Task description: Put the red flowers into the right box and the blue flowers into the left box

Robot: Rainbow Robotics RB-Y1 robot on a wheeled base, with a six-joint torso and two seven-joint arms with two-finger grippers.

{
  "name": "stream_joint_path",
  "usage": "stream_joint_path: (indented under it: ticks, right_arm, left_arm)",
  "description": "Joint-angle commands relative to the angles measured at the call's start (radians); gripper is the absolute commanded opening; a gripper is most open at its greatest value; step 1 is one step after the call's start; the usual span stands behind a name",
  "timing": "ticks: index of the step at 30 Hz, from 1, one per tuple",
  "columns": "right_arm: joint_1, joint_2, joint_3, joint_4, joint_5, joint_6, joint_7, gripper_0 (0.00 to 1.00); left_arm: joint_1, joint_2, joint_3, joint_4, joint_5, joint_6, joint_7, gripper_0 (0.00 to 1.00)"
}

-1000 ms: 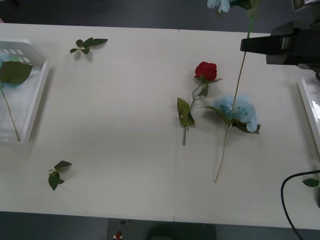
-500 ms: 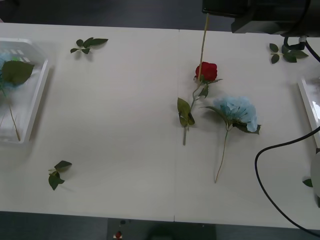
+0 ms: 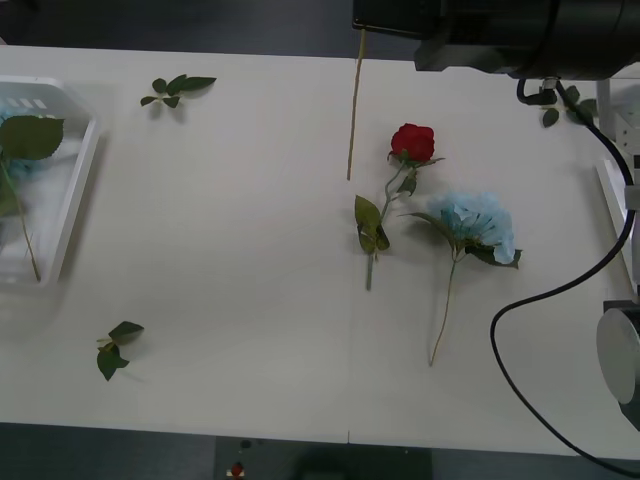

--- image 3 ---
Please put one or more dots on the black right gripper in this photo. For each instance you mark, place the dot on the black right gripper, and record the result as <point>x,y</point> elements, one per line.
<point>475,30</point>

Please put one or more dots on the red rose with green stem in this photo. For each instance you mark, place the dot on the red rose with green stem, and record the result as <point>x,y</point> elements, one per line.
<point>412,142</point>

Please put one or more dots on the shallow white box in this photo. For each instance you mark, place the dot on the shallow white box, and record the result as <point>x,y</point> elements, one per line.
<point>75,175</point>
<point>607,185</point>

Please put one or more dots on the small red round button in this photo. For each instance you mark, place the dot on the small red round button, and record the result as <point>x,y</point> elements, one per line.
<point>236,470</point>

